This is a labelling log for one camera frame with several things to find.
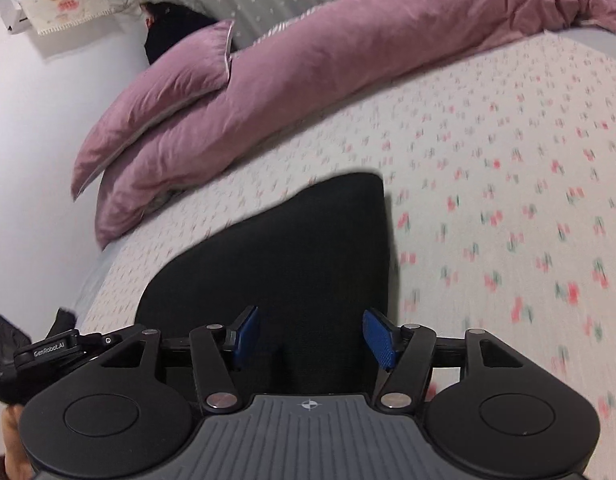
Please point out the printed air conditioner cover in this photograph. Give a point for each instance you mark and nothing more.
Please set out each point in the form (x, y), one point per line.
(67, 7)

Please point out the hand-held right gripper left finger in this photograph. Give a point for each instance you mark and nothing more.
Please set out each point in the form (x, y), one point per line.
(248, 335)

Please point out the striped grey white cloth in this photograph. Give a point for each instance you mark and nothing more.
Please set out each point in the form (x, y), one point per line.
(275, 32)

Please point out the floral white bed sheet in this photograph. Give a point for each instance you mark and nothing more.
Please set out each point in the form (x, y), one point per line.
(488, 160)

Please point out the pink duvet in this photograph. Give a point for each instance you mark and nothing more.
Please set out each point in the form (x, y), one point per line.
(388, 40)

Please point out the black pants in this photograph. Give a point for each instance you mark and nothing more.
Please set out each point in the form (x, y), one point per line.
(313, 260)

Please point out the person's left hand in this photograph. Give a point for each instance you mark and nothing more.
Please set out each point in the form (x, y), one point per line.
(13, 432)

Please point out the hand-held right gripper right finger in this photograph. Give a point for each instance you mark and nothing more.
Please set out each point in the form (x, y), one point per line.
(380, 340)

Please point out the black hanging garment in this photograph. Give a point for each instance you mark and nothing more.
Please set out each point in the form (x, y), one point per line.
(175, 30)

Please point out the pink pillow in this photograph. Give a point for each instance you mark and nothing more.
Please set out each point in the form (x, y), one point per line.
(157, 105)

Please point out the white air conditioner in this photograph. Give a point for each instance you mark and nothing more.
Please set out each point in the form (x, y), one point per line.
(12, 17)

